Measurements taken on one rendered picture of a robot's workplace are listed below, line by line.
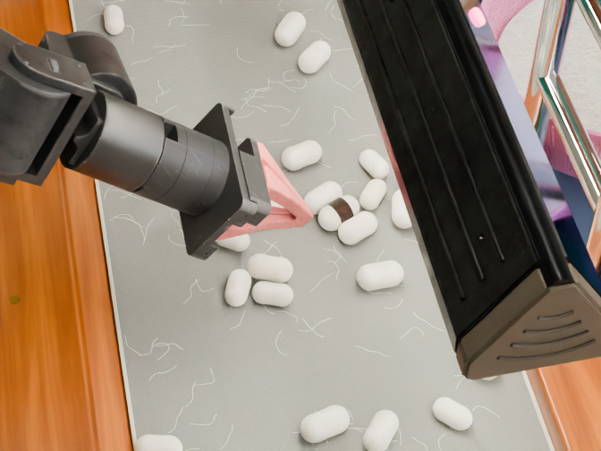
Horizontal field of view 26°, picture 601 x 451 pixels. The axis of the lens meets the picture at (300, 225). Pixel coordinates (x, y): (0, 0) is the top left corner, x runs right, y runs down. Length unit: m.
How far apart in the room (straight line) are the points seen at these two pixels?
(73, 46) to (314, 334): 0.29
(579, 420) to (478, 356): 0.35
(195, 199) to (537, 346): 0.35
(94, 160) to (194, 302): 0.21
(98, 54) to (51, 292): 0.20
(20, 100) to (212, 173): 0.15
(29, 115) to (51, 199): 0.25
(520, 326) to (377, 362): 0.40
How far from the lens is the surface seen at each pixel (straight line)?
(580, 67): 1.23
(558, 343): 0.63
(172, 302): 1.04
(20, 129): 0.84
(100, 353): 1.00
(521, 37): 1.26
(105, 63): 0.93
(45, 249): 1.05
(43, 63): 0.85
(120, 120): 0.87
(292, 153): 1.10
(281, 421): 0.97
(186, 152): 0.89
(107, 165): 0.87
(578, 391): 0.98
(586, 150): 1.01
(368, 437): 0.95
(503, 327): 0.61
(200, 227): 0.92
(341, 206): 1.06
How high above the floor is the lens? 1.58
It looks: 52 degrees down
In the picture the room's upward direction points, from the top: straight up
